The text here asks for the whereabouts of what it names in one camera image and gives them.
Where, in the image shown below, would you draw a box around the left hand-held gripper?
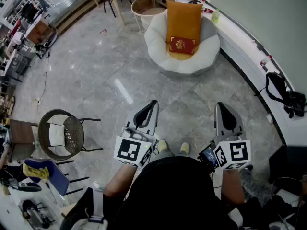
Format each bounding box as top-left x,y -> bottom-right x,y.
113,100 -> 160,169

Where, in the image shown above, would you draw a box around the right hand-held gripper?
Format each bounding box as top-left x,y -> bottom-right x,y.
213,102 -> 252,170

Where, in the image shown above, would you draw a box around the white beanbag chair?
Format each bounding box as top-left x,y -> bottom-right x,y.
143,8 -> 221,76

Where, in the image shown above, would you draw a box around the red book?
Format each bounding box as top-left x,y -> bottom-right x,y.
169,36 -> 196,55

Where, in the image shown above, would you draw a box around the person's left forearm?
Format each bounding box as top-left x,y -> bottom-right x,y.
103,163 -> 142,198

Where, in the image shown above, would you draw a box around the person's right forearm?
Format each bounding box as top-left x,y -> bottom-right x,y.
220,168 -> 245,206

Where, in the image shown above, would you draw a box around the round wooden side table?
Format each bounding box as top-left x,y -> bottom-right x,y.
130,0 -> 177,33

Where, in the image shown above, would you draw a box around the person's left yellow shoe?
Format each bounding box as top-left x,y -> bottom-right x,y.
157,139 -> 169,153

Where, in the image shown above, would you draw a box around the person's yellow shoe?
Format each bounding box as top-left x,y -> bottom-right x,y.
157,139 -> 169,153
179,142 -> 190,156

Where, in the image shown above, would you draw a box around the black screen device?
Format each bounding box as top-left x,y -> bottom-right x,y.
198,145 -> 219,170

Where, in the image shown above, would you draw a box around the person's grey trousers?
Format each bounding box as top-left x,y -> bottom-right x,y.
150,149 -> 192,164

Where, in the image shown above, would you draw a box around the person's right yellow shoe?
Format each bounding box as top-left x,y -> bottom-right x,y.
179,142 -> 190,156

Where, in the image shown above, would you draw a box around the round wicker chair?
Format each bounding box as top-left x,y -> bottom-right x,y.
37,108 -> 104,161

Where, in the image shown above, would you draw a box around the small white bottle red cap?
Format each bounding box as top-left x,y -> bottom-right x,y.
260,55 -> 273,73

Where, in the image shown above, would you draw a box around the person's black top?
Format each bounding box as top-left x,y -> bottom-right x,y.
59,156 -> 264,230

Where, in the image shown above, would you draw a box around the black cabinet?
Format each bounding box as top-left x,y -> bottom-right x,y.
268,144 -> 307,194

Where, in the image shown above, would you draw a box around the white window ledge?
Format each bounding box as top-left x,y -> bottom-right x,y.
187,0 -> 307,150

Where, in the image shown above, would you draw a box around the white chair cushion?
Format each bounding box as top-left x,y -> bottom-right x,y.
48,123 -> 66,147

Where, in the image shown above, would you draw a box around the blue chair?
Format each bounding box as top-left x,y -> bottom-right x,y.
24,158 -> 90,197

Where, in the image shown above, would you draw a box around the green drink bottle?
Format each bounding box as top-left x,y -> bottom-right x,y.
211,8 -> 221,25

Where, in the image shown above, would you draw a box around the orange cushion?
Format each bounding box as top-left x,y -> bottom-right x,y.
165,0 -> 204,48

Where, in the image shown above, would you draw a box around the white roller blind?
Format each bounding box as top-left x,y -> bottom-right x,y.
210,0 -> 307,93

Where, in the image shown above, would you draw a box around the flat cardboard sheet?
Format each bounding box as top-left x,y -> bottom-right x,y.
61,202 -> 79,218

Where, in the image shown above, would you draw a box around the yellow cloth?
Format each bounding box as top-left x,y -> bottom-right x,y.
23,163 -> 50,183

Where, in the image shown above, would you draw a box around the small brown table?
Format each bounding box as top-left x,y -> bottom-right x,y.
8,118 -> 39,163

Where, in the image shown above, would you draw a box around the wooden step platform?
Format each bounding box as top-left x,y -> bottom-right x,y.
54,0 -> 98,36

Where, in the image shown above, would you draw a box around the brown box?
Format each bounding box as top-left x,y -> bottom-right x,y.
25,20 -> 58,45

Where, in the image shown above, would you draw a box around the black strap bag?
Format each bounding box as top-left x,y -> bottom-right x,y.
254,72 -> 307,119

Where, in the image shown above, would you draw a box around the grey shoulder strap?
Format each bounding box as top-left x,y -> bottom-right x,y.
92,189 -> 105,222

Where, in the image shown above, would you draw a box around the black floor cable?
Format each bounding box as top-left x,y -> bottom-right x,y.
35,54 -> 51,111

